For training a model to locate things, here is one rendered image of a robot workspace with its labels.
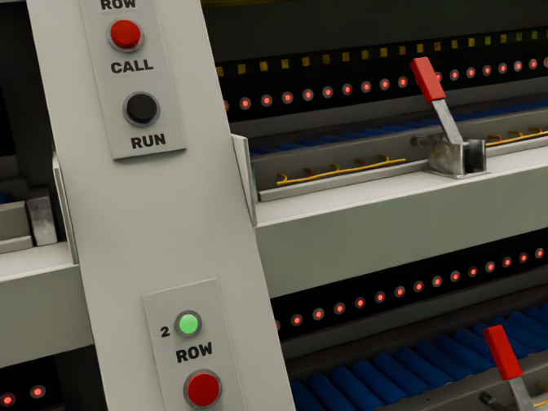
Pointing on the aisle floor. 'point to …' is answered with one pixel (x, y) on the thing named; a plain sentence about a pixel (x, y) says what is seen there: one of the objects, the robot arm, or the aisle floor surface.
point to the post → (156, 210)
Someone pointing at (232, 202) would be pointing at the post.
